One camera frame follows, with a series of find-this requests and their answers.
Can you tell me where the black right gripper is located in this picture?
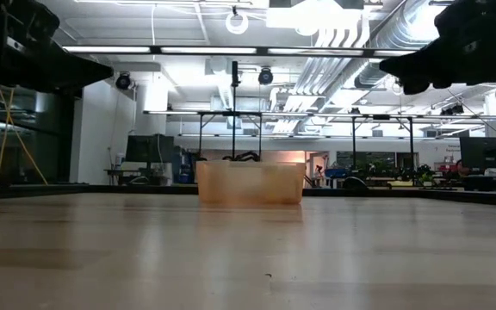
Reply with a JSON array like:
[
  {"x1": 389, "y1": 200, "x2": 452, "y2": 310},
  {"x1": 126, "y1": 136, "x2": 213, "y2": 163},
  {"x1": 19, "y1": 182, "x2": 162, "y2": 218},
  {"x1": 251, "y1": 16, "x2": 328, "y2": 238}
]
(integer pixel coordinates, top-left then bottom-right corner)
[{"x1": 379, "y1": 0, "x2": 496, "y2": 85}]

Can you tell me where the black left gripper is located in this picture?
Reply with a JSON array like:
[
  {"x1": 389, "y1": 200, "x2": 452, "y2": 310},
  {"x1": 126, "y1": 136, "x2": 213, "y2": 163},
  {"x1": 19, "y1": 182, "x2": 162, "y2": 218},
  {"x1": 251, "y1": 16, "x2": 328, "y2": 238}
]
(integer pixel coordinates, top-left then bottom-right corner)
[{"x1": 2, "y1": 0, "x2": 115, "y2": 93}]

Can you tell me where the orange translucent plastic basket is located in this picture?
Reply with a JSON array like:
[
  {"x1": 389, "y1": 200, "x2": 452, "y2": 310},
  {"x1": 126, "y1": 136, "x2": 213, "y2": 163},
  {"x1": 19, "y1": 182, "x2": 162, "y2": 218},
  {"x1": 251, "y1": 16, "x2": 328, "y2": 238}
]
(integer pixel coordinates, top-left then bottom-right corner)
[{"x1": 195, "y1": 159, "x2": 307, "y2": 206}]

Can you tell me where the black round hanging reel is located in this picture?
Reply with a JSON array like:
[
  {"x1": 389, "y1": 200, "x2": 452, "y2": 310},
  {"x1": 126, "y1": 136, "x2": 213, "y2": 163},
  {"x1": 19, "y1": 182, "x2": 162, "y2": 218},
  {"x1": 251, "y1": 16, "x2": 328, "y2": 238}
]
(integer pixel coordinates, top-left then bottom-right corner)
[
  {"x1": 115, "y1": 71, "x2": 133, "y2": 91},
  {"x1": 257, "y1": 67, "x2": 275, "y2": 86}
]

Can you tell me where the black computer monitor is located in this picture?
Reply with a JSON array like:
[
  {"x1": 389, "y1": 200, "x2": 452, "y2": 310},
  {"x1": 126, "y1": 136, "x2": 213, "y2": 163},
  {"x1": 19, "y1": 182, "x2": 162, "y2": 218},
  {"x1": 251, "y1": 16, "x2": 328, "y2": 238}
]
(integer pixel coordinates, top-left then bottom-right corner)
[
  {"x1": 125, "y1": 133, "x2": 176, "y2": 164},
  {"x1": 459, "y1": 136, "x2": 496, "y2": 171}
]

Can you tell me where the black tripod stand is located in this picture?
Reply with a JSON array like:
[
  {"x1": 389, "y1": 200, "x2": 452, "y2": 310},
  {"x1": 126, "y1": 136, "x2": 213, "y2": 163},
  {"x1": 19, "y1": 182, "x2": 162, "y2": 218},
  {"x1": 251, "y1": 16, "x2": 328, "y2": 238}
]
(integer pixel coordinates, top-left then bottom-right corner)
[{"x1": 222, "y1": 59, "x2": 261, "y2": 163}]

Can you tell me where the black workstation frame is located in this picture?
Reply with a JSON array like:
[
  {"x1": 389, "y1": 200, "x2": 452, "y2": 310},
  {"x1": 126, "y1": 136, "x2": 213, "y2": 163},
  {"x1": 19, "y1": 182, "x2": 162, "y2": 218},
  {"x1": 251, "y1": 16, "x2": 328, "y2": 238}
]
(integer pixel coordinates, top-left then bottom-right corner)
[
  {"x1": 329, "y1": 114, "x2": 496, "y2": 173},
  {"x1": 143, "y1": 109, "x2": 266, "y2": 163}
]

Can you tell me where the white ring light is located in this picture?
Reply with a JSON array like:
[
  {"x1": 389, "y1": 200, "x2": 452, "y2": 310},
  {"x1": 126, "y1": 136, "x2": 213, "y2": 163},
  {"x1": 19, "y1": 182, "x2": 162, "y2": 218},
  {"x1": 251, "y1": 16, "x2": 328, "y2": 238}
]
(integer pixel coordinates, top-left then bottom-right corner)
[{"x1": 225, "y1": 8, "x2": 250, "y2": 36}]

